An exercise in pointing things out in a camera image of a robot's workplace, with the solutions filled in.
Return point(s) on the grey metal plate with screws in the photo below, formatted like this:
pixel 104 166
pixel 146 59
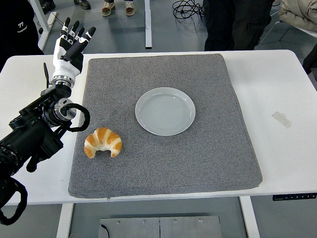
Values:
pixel 133 228

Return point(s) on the person's right foot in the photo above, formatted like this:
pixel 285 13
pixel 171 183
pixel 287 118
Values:
pixel 108 8

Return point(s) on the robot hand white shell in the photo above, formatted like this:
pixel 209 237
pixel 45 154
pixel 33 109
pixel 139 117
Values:
pixel 65 67

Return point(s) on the white table leg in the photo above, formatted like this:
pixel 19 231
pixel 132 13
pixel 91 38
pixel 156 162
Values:
pixel 65 220
pixel 248 218

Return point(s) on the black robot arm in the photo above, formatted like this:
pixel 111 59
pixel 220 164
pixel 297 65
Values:
pixel 29 134

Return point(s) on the beige padded jacket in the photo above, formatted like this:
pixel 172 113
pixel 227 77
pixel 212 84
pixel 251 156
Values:
pixel 297 12

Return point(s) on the dark garment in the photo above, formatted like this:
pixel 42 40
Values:
pixel 310 60

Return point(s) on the white chair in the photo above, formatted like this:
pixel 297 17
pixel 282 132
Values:
pixel 307 31

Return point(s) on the black table control panel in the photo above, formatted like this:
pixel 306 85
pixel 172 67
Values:
pixel 294 197

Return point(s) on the croissant bread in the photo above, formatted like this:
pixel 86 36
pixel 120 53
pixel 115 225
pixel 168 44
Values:
pixel 106 138

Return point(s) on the person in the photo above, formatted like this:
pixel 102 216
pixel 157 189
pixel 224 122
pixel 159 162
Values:
pixel 15 37
pixel 230 24

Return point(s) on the person's left foot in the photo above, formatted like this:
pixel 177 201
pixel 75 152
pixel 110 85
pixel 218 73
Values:
pixel 129 8

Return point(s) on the white background desk leg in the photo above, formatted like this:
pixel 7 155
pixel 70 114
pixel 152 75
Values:
pixel 148 24
pixel 45 29

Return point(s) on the grey speckled mat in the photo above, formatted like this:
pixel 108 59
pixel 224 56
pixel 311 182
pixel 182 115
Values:
pixel 173 161

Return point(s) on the grey round plate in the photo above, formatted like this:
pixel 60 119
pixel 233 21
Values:
pixel 163 111

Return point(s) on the clear tape strip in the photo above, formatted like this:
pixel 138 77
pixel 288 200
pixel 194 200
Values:
pixel 281 119

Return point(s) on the person's foot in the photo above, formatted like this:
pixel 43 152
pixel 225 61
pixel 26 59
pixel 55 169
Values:
pixel 108 8
pixel 48 5
pixel 83 3
pixel 129 8

